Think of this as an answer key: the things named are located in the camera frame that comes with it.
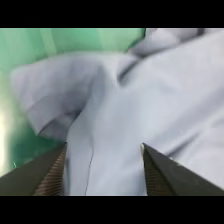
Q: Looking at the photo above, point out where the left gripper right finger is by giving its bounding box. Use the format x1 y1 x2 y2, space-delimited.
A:
141 142 224 197

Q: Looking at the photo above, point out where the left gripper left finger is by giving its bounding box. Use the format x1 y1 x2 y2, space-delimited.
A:
0 142 68 197

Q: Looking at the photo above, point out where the light blue shirt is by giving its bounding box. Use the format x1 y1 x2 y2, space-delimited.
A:
10 28 224 197

